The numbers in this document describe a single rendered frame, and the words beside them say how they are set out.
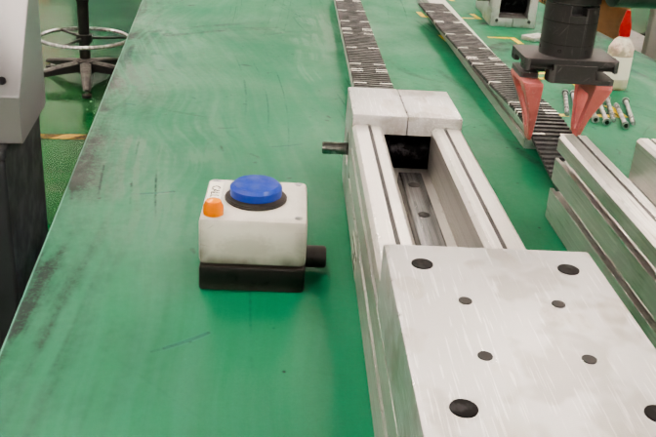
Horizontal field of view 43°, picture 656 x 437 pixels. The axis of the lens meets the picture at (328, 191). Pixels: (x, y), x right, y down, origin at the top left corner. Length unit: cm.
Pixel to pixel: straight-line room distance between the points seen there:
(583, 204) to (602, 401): 39
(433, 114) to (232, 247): 25
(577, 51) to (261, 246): 45
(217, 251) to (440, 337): 29
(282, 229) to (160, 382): 15
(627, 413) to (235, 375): 28
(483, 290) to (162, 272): 32
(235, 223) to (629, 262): 28
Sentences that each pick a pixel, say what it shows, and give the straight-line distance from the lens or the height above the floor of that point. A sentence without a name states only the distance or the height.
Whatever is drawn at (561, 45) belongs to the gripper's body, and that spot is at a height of 92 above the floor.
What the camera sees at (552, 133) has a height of 81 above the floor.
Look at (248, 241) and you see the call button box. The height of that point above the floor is 82.
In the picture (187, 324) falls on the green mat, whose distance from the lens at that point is 60.
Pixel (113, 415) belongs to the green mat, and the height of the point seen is 78.
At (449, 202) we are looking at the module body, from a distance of 66.
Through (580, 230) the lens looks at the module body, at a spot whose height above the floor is 81.
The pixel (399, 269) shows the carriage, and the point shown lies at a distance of 41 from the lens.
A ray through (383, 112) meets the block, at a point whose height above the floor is 87.
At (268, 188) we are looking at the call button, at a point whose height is 85.
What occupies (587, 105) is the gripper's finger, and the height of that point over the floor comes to 85.
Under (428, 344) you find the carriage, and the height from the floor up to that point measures 90.
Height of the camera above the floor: 110
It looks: 23 degrees down
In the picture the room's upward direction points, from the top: 4 degrees clockwise
